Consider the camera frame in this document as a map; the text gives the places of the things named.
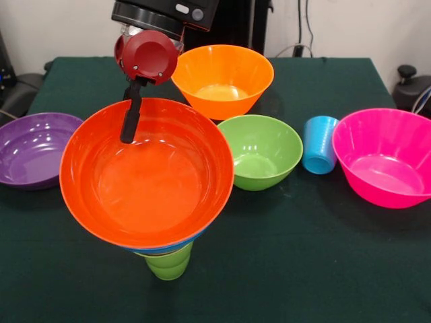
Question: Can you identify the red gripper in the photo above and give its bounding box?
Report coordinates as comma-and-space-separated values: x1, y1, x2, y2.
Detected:
113, 29, 179, 145

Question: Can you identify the wide red-orange bowl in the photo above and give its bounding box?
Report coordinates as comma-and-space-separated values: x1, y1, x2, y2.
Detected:
59, 97, 235, 250

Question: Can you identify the large yellow-orange bowl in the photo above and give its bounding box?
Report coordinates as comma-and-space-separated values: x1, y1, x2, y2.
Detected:
170, 44, 275, 121

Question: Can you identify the wide purple bowl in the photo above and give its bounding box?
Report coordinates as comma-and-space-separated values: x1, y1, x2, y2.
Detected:
0, 112, 85, 191

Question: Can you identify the blue bowl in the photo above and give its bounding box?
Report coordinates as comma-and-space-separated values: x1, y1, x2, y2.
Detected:
121, 225, 216, 256

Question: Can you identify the large green bowl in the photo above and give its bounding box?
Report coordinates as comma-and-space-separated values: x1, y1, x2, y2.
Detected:
217, 114, 304, 192

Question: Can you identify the stack of green cups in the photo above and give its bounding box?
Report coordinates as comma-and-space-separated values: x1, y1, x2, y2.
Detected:
143, 241, 195, 281

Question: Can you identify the blue cup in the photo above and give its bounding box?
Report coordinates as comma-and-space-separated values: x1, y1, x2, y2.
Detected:
301, 115, 340, 175

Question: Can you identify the large pink bowl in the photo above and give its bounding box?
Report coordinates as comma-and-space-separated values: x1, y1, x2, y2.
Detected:
331, 108, 431, 210

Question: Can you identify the black equipment box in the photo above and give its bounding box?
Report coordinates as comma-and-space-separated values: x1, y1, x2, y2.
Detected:
0, 30, 18, 94

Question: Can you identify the dark green tablecloth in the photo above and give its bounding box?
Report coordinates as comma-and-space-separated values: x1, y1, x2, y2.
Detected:
0, 56, 431, 323

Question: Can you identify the grey chair with black knob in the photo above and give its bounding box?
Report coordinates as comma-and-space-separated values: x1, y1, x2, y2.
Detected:
392, 65, 431, 117

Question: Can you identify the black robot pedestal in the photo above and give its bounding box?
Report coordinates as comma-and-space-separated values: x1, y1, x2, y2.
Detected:
183, 0, 274, 57

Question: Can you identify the white cable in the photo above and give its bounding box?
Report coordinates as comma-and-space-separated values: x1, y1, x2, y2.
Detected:
274, 43, 298, 58

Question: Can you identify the black wall cable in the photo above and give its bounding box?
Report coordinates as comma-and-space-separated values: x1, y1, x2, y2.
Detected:
298, 0, 316, 58

